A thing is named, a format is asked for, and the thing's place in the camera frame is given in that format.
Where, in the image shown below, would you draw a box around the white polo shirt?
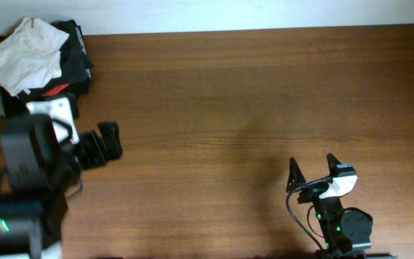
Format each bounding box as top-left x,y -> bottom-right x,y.
0,17 -> 69,96

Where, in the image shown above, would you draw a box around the black folded shirt white letters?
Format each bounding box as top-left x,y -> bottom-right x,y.
0,19 -> 93,118

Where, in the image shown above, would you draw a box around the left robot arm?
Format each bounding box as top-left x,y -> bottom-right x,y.
0,114 -> 123,258

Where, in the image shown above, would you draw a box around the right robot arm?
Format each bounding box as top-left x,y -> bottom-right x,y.
285,153 -> 394,259

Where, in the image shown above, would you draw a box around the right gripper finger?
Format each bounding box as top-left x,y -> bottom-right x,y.
286,157 -> 306,193
326,153 -> 341,177

